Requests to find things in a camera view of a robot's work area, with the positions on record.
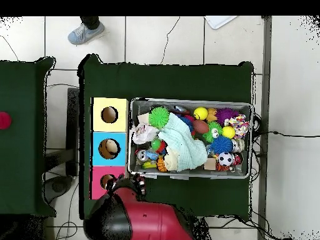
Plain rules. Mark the mint green waffle cloth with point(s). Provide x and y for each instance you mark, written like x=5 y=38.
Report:
x=182 y=142

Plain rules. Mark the plain blue spiky ball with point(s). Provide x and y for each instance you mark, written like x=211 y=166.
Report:
x=221 y=145

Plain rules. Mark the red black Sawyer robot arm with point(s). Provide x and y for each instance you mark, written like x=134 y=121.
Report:
x=155 y=220

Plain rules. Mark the wooden box with three holes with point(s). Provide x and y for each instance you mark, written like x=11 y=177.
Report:
x=110 y=127

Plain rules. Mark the smooth yellow ball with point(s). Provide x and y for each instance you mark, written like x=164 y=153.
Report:
x=200 y=113

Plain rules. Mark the small soccer ball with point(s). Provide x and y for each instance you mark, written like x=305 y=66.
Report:
x=225 y=159

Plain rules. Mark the purple spiky toy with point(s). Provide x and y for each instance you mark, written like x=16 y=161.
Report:
x=225 y=114

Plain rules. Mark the grey round base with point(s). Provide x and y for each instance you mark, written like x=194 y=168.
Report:
x=58 y=186

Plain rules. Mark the dark green tablecloth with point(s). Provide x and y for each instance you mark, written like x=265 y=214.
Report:
x=175 y=80

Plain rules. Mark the red round disc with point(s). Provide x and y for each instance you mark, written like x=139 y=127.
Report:
x=5 y=120

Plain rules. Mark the person's foot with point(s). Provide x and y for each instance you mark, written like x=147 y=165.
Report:
x=86 y=33

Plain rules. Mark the plain green spiky ball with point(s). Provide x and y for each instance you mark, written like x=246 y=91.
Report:
x=159 y=117

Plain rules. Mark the clear mesh bin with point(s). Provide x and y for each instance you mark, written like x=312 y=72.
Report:
x=140 y=105

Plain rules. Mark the multicoloured patterned cloth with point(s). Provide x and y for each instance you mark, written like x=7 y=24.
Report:
x=238 y=125

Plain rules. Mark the green spiky ball with eyes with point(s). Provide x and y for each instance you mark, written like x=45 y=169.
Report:
x=208 y=135

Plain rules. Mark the brown toy football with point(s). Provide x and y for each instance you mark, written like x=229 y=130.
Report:
x=200 y=126

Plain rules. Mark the grey metal rail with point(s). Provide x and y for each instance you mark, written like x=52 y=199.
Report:
x=266 y=50

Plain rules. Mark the white flat board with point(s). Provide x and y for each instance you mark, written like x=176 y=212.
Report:
x=220 y=21

